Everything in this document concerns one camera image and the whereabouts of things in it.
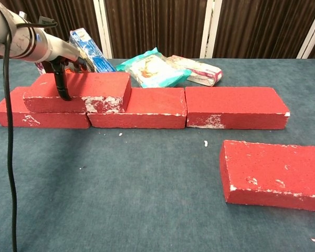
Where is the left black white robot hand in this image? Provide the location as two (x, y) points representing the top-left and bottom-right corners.
(44, 33), (89, 102)

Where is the red brick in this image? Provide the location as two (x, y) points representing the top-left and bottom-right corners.
(185, 86), (291, 130)
(219, 140), (315, 214)
(87, 87), (187, 129)
(0, 86), (91, 129)
(23, 72), (132, 114)

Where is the blue toothbrush box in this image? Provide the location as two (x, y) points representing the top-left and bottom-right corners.
(69, 29), (117, 74)

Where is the teal white snack bag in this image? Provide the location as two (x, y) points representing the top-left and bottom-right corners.
(115, 47), (192, 89)

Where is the dark brown curtain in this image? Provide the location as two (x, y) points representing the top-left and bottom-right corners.
(0, 0), (315, 60)

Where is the white pink tissue pack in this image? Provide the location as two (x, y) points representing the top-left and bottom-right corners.
(165, 55), (224, 87)

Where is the white partition post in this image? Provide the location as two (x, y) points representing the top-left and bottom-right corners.
(93, 0), (113, 59)
(296, 7), (315, 59)
(199, 0), (222, 59)

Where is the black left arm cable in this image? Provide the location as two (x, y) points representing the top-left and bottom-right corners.
(0, 0), (58, 252)

